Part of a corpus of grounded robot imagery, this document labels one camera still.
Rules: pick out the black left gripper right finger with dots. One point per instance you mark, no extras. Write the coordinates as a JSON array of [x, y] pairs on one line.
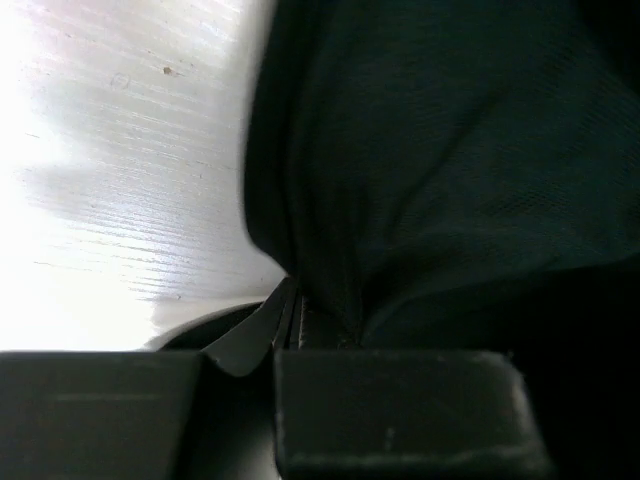
[[347, 413]]

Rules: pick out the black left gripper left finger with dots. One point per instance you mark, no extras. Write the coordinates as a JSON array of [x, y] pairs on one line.
[[198, 406]]

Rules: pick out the black shorts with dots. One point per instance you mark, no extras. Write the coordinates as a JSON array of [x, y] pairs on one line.
[[452, 173]]

